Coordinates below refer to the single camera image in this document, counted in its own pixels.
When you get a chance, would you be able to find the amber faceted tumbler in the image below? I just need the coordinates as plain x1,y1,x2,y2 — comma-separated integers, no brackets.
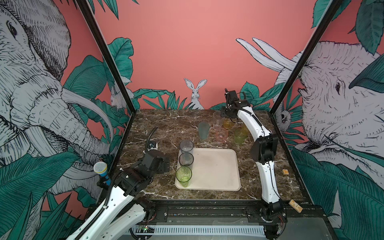
223,118,235,130

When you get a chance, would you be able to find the clear pink tall tumbler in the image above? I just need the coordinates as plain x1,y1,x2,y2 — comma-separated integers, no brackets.
213,111,223,130

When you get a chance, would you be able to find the teal frosted tumbler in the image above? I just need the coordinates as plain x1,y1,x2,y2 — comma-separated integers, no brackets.
198,122,210,140

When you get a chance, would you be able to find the light green faceted tumbler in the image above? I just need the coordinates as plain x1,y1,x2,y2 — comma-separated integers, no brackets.
176,166,193,188

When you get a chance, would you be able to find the dark smoky transparent tumbler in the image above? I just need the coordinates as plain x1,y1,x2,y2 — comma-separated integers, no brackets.
179,152,194,168

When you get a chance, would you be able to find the blue-grey transparent tumbler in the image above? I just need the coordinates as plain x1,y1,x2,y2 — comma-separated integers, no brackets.
179,140,194,153

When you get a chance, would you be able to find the beige plastic tray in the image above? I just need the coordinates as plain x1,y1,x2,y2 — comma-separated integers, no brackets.
175,148,241,192

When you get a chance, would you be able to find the yellow tall tumbler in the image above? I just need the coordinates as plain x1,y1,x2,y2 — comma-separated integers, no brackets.
241,123,250,136

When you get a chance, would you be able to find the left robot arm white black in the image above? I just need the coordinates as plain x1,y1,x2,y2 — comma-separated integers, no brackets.
67,150,170,240

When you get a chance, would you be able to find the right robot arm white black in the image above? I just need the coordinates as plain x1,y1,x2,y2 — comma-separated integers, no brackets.
221,99,284,223

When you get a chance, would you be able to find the pink faceted short tumbler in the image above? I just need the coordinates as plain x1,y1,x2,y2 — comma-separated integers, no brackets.
215,128,229,143

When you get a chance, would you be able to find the green short tumbler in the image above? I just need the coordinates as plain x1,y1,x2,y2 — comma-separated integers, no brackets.
234,128,248,145

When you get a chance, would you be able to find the white ribbed vent strip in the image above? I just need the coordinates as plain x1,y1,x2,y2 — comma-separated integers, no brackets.
132,225,266,237

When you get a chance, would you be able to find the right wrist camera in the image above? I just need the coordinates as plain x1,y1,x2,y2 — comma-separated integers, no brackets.
225,88,239,107

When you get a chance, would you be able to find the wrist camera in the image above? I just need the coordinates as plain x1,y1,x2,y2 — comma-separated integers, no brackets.
225,88,239,107
147,141,159,151

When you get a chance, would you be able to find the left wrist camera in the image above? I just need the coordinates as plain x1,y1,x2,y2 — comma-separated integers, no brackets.
147,141,159,151

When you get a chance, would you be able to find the black front frame rail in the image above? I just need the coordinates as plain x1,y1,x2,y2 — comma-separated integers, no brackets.
86,198,326,224

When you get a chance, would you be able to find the wooden tag on rail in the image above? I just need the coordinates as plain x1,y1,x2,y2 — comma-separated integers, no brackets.
289,200,303,213

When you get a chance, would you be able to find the black right frame post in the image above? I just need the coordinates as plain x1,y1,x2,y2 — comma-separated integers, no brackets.
269,0,343,115

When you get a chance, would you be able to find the black frame post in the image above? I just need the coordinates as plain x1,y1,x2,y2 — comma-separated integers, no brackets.
76,0,136,115
269,0,343,115

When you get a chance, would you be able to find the black left frame post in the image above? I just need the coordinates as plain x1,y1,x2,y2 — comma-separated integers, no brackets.
76,0,136,115

